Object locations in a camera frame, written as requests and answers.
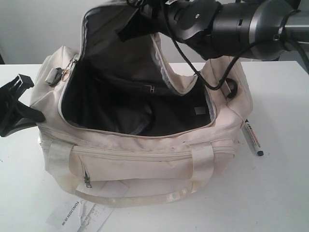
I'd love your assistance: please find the gold zipper pull charm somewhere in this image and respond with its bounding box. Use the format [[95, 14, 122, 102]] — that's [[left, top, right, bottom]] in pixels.
[[61, 67, 71, 82]]

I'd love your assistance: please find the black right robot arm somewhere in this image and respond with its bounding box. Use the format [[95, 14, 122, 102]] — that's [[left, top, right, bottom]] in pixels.
[[118, 0, 309, 60]]

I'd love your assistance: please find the cream fabric duffel bag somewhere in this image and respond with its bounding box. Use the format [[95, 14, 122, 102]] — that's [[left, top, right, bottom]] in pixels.
[[30, 0, 253, 206]]

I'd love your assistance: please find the black and white marker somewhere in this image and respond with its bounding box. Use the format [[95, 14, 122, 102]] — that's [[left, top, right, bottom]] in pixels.
[[243, 119, 264, 157]]

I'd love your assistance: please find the white Tonlion paper tag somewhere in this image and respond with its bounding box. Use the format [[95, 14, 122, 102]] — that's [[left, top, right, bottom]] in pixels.
[[46, 196, 80, 228]]

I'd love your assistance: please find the small grey paper tag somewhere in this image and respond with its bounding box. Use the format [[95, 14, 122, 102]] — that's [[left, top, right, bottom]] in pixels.
[[78, 201, 114, 232]]

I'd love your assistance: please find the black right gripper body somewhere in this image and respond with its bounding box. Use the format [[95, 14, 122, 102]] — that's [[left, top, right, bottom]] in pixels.
[[125, 0, 174, 27]]

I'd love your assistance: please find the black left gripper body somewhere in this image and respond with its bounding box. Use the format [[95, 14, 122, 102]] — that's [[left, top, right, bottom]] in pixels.
[[0, 84, 22, 137]]

